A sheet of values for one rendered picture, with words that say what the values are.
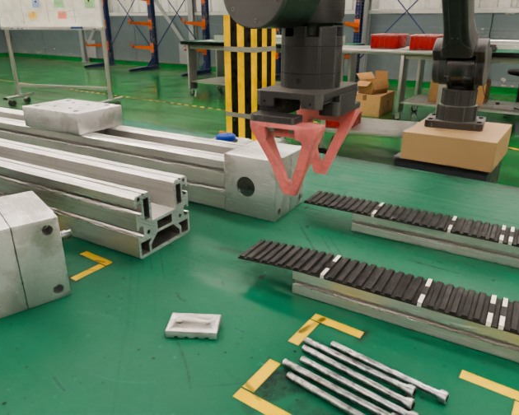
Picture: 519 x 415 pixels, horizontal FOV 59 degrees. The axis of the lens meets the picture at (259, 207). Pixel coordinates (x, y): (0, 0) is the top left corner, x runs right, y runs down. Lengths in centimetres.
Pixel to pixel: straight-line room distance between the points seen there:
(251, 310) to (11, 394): 23
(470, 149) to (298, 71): 64
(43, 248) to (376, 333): 35
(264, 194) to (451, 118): 54
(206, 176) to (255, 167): 10
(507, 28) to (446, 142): 719
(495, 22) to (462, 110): 714
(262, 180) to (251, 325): 27
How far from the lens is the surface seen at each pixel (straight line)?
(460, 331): 49
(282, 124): 41
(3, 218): 54
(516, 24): 818
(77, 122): 92
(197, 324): 47
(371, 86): 576
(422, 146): 105
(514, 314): 49
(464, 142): 103
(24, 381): 46
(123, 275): 58
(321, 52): 43
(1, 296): 54
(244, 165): 69
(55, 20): 658
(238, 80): 402
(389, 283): 50
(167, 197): 64
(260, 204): 70
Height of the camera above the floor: 106
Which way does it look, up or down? 22 degrees down
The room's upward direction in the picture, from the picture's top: straight up
